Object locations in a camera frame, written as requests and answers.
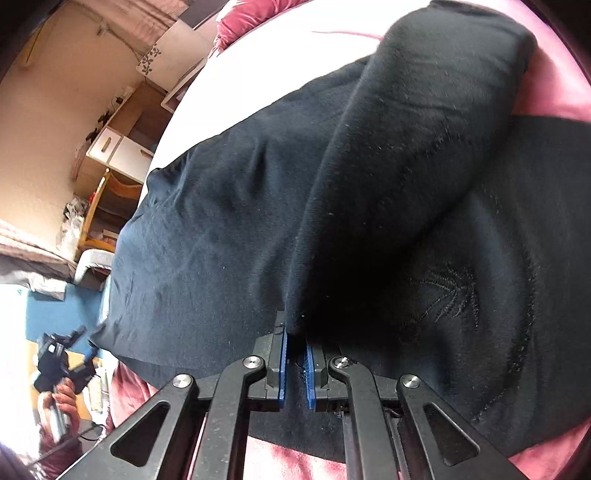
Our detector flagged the black pants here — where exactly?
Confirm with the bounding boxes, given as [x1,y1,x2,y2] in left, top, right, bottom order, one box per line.
[89,0,591,464]

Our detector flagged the person left hand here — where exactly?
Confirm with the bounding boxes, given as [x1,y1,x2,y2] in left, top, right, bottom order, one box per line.
[37,378,80,440]

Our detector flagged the maroon jacket sleeve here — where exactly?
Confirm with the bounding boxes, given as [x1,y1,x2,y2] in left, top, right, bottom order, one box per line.
[1,434,83,480]

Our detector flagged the wooden chair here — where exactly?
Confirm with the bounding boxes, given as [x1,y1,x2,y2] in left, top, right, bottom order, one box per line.
[76,169,142,258]

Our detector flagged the wooden desk with drawers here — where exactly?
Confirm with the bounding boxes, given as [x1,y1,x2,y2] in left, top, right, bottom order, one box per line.
[74,83,171,198]

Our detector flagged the dark pink pillow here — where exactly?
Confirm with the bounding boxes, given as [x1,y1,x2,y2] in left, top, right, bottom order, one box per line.
[211,0,308,55]

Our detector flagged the pink bed blanket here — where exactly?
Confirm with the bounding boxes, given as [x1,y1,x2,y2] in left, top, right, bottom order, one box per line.
[105,0,591,480]

